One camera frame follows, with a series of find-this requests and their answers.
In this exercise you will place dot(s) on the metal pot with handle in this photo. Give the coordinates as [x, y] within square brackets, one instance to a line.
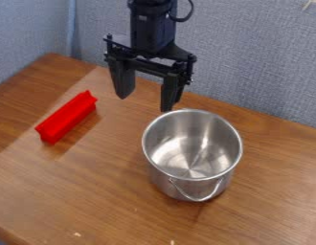
[193, 149]

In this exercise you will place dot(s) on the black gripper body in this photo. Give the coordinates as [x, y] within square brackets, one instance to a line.
[149, 50]

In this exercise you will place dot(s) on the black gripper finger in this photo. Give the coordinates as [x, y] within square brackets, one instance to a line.
[172, 90]
[124, 78]

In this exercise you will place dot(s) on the red plastic block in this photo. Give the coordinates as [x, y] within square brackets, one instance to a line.
[66, 118]

